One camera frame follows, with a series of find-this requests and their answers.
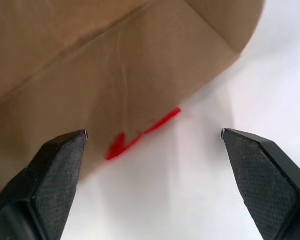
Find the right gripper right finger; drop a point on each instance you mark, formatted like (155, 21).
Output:
(272, 190)

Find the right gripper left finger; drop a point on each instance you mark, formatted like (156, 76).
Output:
(35, 195)

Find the red tape seal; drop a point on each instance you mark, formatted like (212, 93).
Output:
(120, 147)

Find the brown cardboard box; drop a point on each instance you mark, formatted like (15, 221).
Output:
(115, 62)

